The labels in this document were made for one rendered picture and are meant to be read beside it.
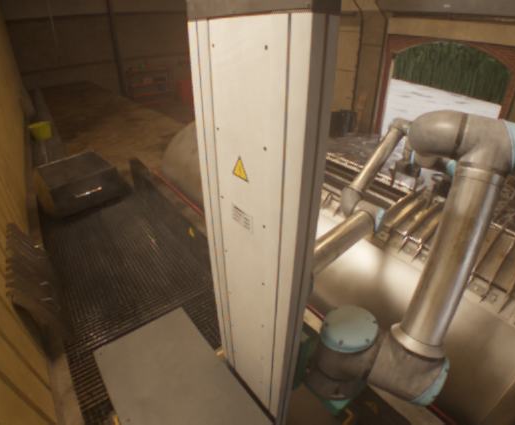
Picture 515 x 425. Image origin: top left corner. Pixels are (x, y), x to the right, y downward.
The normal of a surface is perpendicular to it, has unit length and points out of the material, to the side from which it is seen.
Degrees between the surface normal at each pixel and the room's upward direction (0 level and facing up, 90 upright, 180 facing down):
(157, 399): 0
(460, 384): 65
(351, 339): 5
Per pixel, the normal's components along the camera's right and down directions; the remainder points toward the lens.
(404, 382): -0.50, 0.04
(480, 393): -0.70, -0.10
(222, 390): 0.00, -0.84
